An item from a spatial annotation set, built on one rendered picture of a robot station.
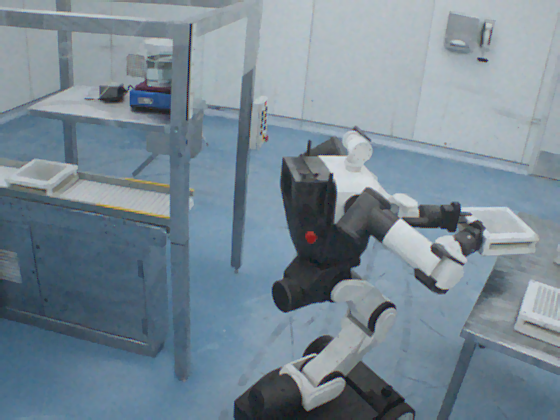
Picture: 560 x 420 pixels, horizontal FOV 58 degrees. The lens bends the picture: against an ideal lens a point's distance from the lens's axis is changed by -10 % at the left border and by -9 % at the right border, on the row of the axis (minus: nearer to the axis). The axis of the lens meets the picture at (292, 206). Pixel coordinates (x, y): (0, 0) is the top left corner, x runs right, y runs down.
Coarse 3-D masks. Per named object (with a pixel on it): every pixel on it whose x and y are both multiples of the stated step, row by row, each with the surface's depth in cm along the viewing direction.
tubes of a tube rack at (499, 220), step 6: (480, 216) 200; (486, 216) 200; (492, 216) 201; (498, 216) 201; (504, 216) 202; (486, 222) 196; (492, 222) 197; (498, 222) 197; (504, 222) 198; (510, 222) 197; (492, 228) 191; (498, 228) 193; (504, 228) 193; (510, 228) 194; (516, 228) 194
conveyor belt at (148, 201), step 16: (0, 176) 240; (64, 192) 232; (80, 192) 233; (96, 192) 235; (112, 192) 236; (128, 192) 238; (144, 192) 239; (128, 208) 225; (144, 208) 226; (160, 208) 227
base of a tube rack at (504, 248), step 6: (462, 228) 202; (480, 246) 190; (492, 246) 191; (498, 246) 191; (504, 246) 192; (510, 246) 192; (516, 246) 193; (522, 246) 193; (528, 246) 193; (480, 252) 190; (486, 252) 188; (492, 252) 189; (498, 252) 190; (504, 252) 191; (510, 252) 191; (516, 252) 192; (522, 252) 193; (528, 252) 193; (534, 252) 194
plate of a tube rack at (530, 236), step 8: (464, 208) 206; (472, 208) 207; (480, 208) 208; (488, 208) 209; (496, 208) 210; (504, 208) 211; (472, 216) 201; (488, 232) 190; (512, 232) 192; (520, 232) 193; (528, 232) 194; (488, 240) 186; (496, 240) 187; (504, 240) 188; (512, 240) 189; (520, 240) 190; (528, 240) 191; (536, 240) 192
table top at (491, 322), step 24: (528, 216) 250; (552, 240) 230; (504, 264) 208; (528, 264) 209; (552, 264) 211; (504, 288) 192; (480, 312) 178; (504, 312) 178; (480, 336) 166; (504, 336) 167; (528, 336) 167; (528, 360) 160; (552, 360) 157
